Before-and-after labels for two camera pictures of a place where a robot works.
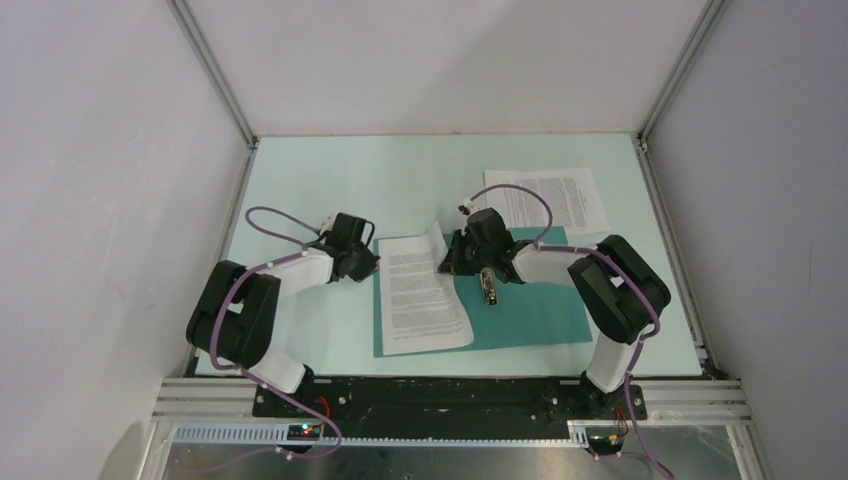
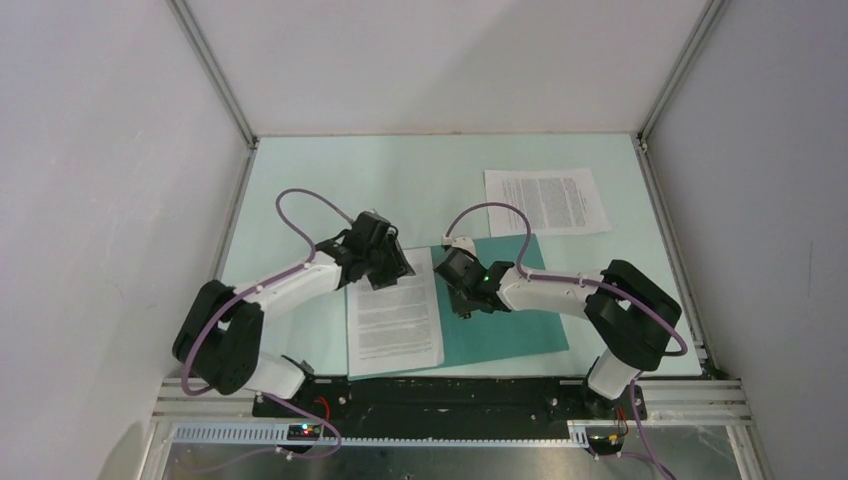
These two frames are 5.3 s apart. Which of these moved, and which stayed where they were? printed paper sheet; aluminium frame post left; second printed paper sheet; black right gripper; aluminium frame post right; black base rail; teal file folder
Moved: printed paper sheet; black right gripper; teal file folder
Stayed: second printed paper sheet; aluminium frame post right; aluminium frame post left; black base rail
